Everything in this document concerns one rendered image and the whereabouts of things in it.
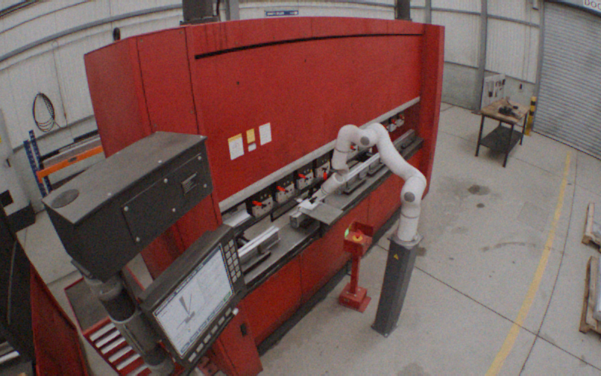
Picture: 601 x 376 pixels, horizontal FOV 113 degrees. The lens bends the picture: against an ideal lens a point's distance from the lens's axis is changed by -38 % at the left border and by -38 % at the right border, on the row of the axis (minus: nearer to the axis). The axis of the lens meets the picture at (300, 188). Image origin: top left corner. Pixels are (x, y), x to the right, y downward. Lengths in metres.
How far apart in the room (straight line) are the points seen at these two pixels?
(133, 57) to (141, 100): 0.15
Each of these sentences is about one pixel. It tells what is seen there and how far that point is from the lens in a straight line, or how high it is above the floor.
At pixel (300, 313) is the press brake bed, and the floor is 0.05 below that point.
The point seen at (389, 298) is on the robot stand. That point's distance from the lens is 2.35.
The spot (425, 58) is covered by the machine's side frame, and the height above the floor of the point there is 1.87.
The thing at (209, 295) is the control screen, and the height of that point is 1.43.
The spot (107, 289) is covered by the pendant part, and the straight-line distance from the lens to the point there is 0.97.
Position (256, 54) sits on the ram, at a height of 2.10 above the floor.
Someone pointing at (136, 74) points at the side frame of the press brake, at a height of 2.17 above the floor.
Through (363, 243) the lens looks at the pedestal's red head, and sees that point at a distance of 2.30.
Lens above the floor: 2.26
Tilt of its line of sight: 30 degrees down
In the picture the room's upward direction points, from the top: 3 degrees counter-clockwise
